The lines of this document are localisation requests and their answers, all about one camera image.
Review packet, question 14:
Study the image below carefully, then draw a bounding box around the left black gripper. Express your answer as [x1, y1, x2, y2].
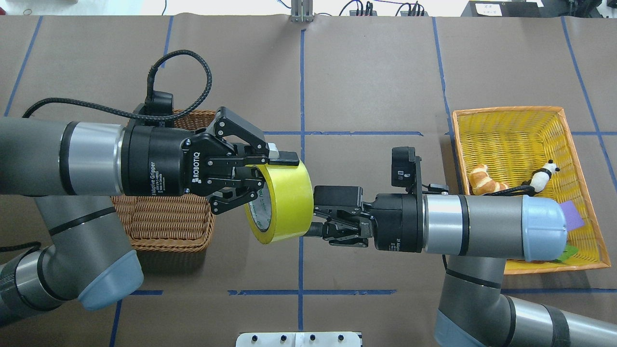
[121, 107, 300, 215]

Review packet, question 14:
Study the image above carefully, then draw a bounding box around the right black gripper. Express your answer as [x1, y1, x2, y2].
[305, 186, 424, 253]

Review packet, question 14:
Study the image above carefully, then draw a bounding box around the yellow tape roll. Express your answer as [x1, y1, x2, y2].
[245, 161, 314, 244]

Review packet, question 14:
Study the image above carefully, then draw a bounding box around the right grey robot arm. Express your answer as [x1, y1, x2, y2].
[307, 186, 616, 347]

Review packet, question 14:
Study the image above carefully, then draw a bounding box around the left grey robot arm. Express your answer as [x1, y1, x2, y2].
[1, 107, 301, 326]

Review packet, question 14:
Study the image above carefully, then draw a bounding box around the brown wicker basket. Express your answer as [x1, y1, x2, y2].
[110, 110, 217, 254]

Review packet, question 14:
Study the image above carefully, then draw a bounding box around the yellow plastic basket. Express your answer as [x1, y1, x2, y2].
[451, 106, 611, 275]

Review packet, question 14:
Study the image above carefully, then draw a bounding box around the croissant bread toy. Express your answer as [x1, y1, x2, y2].
[469, 164, 510, 196]

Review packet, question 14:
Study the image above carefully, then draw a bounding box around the panda toy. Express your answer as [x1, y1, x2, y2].
[529, 160, 561, 195]

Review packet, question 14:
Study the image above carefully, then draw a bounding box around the purple block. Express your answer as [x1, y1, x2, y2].
[559, 200, 585, 232]

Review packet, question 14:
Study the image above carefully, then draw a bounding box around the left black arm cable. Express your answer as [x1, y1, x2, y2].
[22, 50, 213, 121]

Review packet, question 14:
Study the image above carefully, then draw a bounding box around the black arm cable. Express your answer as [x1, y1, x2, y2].
[422, 182, 538, 197]
[22, 50, 213, 121]

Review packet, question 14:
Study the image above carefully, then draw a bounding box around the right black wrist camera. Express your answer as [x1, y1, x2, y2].
[390, 147, 422, 195]

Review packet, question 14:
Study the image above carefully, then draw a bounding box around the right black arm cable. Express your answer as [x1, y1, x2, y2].
[422, 182, 538, 197]

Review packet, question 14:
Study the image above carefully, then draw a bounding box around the white pole base plate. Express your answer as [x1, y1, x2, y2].
[235, 331, 363, 347]

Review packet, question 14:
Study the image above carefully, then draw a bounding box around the aluminium frame post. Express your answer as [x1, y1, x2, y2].
[290, 0, 314, 23]

